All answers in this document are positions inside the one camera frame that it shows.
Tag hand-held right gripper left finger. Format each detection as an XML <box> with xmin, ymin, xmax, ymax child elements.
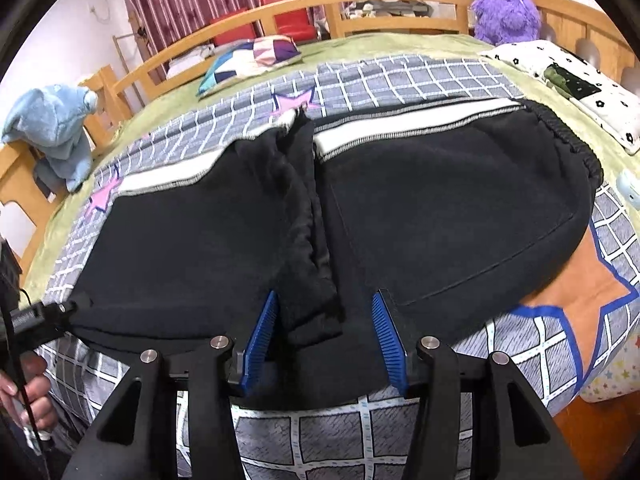
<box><xmin>62</xmin><ymin>290</ymin><xmax>279</xmax><ymax>480</ymax></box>

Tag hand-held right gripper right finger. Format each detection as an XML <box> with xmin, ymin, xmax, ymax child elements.
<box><xmin>371</xmin><ymin>290</ymin><xmax>583</xmax><ymax>480</ymax></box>

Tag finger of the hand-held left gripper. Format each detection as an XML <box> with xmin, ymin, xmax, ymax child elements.
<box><xmin>12</xmin><ymin>301</ymin><xmax>78</xmax><ymax>349</ymax></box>

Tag black pants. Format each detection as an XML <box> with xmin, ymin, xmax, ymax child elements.
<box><xmin>65</xmin><ymin>97</ymin><xmax>604</xmax><ymax>411</ymax></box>

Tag person's left hand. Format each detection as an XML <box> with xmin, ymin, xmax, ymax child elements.
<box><xmin>0</xmin><ymin>352</ymin><xmax>59</xmax><ymax>434</ymax></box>

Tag blue fleece garment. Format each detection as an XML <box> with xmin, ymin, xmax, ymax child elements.
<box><xmin>1</xmin><ymin>84</ymin><xmax>99</xmax><ymax>193</ymax></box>

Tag white star print sheet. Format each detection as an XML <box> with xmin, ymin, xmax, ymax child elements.
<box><xmin>582</xmin><ymin>345</ymin><xmax>640</xmax><ymax>403</ymax></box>

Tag grey checked star blanket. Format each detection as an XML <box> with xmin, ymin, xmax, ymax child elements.
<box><xmin>47</xmin><ymin>55</ymin><xmax>640</xmax><ymax>480</ymax></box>

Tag colourful triangle pattern pillow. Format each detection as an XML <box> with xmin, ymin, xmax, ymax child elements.
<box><xmin>196</xmin><ymin>35</ymin><xmax>303</xmax><ymax>97</ymax></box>

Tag red chair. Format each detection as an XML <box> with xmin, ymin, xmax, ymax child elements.
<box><xmin>209</xmin><ymin>8</ymin><xmax>258</xmax><ymax>47</ymax></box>
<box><xmin>259</xmin><ymin>0</ymin><xmax>319</xmax><ymax>43</ymax></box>

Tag dark green cloth item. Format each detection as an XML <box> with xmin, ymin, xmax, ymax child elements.
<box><xmin>544</xmin><ymin>64</ymin><xmax>601</xmax><ymax>102</ymax></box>

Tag white flower print pillow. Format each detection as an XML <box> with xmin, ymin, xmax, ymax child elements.
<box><xmin>479</xmin><ymin>40</ymin><xmax>640</xmax><ymax>156</ymax></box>

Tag purple plush toy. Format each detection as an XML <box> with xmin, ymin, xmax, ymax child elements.
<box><xmin>471</xmin><ymin>0</ymin><xmax>542</xmax><ymax>46</ymax></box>

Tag black cable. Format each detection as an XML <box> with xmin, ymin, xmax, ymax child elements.
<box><xmin>0</xmin><ymin>287</ymin><xmax>53</xmax><ymax>480</ymax></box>

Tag wooden bed frame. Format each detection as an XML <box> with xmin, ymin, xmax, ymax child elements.
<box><xmin>0</xmin><ymin>0</ymin><xmax>640</xmax><ymax>266</ymax></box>

